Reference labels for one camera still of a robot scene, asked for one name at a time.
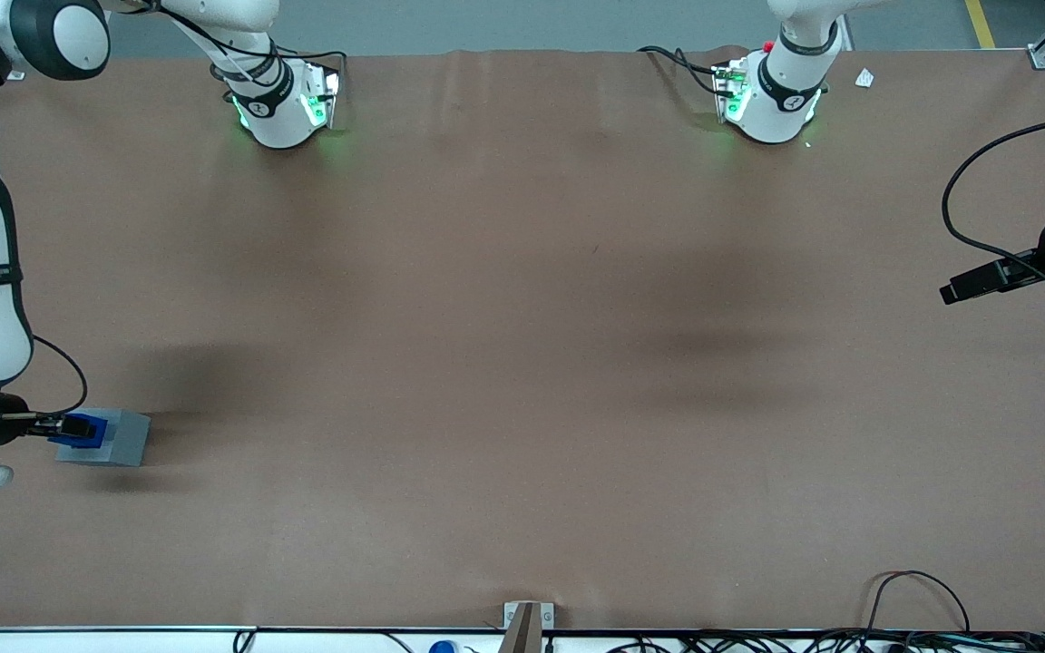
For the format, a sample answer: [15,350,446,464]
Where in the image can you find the blue plastic part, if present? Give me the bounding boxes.
[49,413,109,452]

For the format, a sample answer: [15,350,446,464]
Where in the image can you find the yellow floor tape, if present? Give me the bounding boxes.
[964,0,997,49]

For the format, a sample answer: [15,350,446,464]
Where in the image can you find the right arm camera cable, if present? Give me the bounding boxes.
[0,0,89,423]

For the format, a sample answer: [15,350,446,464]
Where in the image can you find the gray square base block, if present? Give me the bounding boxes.
[55,410,151,467]

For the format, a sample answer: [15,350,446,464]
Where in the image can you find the tangled black cables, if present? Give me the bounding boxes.
[609,630,1045,653]

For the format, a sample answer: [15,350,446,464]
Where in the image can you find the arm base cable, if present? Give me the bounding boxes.
[637,45,732,96]
[264,34,348,92]

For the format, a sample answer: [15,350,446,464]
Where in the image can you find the brown paper table cover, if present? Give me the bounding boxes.
[0,47,1045,629]

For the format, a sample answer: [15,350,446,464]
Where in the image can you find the black cable loop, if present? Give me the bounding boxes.
[865,570,971,636]

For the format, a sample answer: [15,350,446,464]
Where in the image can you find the long black wrist cable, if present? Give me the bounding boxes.
[942,111,1045,300]

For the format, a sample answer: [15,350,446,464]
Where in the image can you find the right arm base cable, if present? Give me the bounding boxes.
[264,34,348,92]

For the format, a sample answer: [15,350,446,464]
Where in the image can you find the left arm base cable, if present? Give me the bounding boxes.
[637,45,732,96]

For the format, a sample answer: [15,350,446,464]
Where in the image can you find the gray metal bracket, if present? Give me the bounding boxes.
[503,600,555,631]

